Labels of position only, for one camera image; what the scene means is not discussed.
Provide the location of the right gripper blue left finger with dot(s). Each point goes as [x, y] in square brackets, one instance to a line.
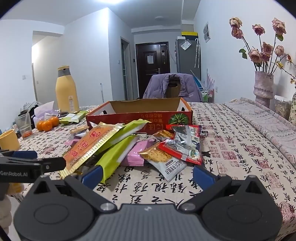
[92, 177]

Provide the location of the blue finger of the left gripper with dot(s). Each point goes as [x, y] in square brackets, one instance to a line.
[25, 154]

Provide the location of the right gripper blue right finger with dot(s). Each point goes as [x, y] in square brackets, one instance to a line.
[203, 178]

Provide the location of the orange spicy strips snack bag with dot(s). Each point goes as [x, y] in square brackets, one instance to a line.
[87, 146]

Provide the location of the oat crisps snack packet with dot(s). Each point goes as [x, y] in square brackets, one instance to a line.
[167, 165]

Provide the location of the red silver snack bag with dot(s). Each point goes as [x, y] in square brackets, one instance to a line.
[185, 145]

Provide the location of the pink snack bag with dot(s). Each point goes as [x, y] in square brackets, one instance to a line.
[133, 158]

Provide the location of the long green snack pack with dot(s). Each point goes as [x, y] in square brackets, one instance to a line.
[128, 129]

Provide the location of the yellow cup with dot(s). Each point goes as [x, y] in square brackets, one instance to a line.
[9, 141]

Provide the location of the clear plastic cup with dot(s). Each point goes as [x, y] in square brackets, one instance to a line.
[23, 122]

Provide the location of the orange mandarin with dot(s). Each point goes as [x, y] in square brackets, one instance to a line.
[47, 125]
[54, 121]

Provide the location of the purple tissue paper bag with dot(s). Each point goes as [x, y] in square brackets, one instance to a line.
[44, 112]

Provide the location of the small green snack bar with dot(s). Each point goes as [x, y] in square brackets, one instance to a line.
[70, 118]
[79, 116]

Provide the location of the yellow thermos bottle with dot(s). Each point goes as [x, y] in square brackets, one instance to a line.
[66, 93]

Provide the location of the orange cardboard pumpkin box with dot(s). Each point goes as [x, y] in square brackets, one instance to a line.
[158, 112]

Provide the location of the folded pink quilt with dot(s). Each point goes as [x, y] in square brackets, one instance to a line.
[280, 132]

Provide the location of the wooden chair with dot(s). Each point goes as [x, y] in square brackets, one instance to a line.
[173, 89]

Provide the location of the purple down jacket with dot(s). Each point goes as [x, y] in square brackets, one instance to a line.
[158, 86]

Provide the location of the floral spotted vase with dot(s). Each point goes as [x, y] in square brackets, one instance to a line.
[292, 117]

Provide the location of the pink textured vase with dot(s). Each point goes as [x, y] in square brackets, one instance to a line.
[263, 88]

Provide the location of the grey refrigerator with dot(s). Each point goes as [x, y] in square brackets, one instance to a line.
[187, 62]

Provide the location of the dark entrance door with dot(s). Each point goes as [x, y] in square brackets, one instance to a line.
[152, 59]

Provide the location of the dried pink roses bouquet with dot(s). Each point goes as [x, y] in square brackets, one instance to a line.
[267, 58]

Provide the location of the yellow box on refrigerator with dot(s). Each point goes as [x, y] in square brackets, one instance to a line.
[189, 34]

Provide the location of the wall electrical panel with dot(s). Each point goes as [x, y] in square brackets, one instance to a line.
[206, 32]

